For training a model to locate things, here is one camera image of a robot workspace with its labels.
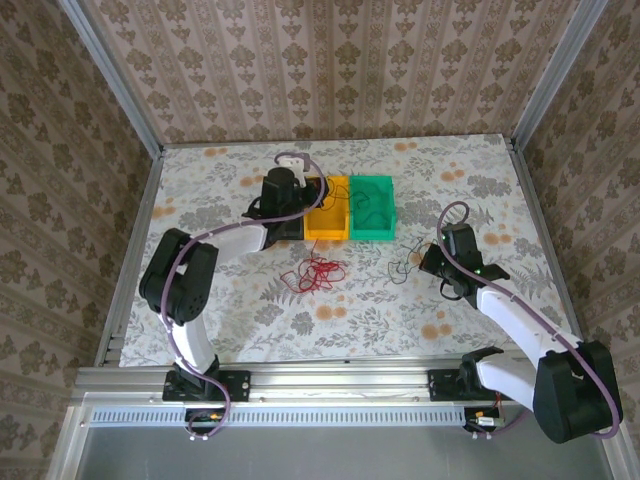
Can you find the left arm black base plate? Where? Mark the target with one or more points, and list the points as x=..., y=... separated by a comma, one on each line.
x=240, y=385

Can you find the aluminium frame post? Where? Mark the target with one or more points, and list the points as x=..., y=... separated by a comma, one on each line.
x=115, y=85
x=555, y=75

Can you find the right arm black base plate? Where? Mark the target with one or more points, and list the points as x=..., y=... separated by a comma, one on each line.
x=442, y=385

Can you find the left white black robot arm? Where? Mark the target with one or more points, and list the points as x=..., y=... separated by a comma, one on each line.
x=242, y=243

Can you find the floral table covering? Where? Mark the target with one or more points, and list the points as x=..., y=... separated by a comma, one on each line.
x=400, y=320

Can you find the black controller board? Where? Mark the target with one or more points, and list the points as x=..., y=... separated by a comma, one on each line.
x=202, y=417
x=482, y=420

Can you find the aluminium mounting rail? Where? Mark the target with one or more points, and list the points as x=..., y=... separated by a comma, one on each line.
x=340, y=382

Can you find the orange plastic bin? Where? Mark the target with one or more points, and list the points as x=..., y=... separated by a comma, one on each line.
x=330, y=225

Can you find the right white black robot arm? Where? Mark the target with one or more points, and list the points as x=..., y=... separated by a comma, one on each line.
x=515, y=325

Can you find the black plastic bin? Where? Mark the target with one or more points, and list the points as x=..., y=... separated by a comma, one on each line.
x=292, y=231

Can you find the grey metal shelf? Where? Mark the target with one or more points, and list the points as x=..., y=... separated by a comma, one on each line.
x=325, y=455

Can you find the green plastic bin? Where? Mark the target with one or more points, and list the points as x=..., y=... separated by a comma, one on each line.
x=372, y=232

